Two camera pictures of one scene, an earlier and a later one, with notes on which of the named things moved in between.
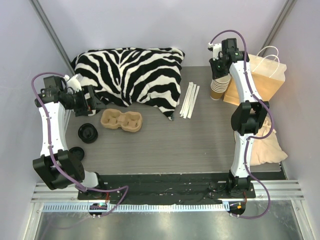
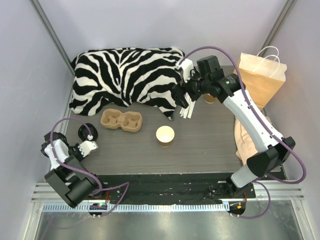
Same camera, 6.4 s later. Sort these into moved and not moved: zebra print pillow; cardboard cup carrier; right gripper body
Moved: right gripper body
Not moved: cardboard cup carrier; zebra print pillow
